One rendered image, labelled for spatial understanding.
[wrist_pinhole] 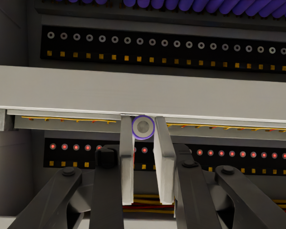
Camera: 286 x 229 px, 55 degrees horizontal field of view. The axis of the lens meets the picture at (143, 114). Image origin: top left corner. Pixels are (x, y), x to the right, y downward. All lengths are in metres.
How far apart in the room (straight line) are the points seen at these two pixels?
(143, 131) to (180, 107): 0.12
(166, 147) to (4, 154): 0.33
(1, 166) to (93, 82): 0.20
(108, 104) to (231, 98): 0.14
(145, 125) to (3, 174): 0.30
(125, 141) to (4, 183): 0.32
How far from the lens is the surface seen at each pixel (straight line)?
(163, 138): 0.17
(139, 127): 0.20
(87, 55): 0.46
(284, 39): 0.54
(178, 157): 0.16
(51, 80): 0.32
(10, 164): 0.47
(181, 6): 0.43
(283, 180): 0.65
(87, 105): 0.31
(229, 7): 0.44
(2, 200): 0.47
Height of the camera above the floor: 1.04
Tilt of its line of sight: 15 degrees up
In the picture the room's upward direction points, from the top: 176 degrees counter-clockwise
